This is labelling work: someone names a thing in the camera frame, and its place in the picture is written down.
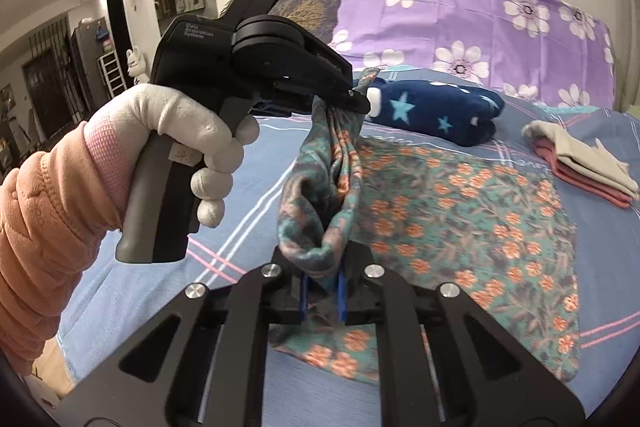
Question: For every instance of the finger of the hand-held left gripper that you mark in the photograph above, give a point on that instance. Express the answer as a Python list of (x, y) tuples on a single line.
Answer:
[(350, 99)]

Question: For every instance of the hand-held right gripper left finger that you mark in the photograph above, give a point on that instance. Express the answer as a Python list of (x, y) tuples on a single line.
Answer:
[(302, 297)]

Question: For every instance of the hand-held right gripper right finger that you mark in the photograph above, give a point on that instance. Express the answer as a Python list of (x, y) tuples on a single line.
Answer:
[(342, 297)]

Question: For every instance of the teal floral cloth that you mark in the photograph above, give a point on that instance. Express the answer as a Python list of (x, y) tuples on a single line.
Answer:
[(450, 217)]

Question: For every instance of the folded maroon and beige clothes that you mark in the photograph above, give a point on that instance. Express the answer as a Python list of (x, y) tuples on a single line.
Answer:
[(575, 152)]

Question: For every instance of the person's left hand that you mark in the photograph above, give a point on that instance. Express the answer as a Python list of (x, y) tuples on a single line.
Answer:
[(185, 122)]

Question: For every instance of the white cat figurine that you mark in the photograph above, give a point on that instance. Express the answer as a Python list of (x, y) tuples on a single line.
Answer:
[(136, 66)]

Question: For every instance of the white shelf rack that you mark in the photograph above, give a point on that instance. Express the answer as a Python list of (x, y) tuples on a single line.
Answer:
[(112, 74)]

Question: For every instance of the navy star fleece blanket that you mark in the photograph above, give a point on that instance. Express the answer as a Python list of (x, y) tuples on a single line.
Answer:
[(440, 112)]

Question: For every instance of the brown patterned pillow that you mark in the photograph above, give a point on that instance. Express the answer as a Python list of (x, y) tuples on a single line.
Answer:
[(310, 12)]

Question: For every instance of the dark tall cabinet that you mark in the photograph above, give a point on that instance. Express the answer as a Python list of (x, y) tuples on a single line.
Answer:
[(87, 62)]

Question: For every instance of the purple floral pillow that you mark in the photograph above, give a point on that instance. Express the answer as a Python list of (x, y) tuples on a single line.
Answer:
[(475, 22)]

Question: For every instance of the dark barred door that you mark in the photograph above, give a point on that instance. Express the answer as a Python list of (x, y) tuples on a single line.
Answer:
[(42, 92)]

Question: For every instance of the maroon folded cloth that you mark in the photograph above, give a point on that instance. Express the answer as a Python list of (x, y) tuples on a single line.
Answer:
[(547, 155)]

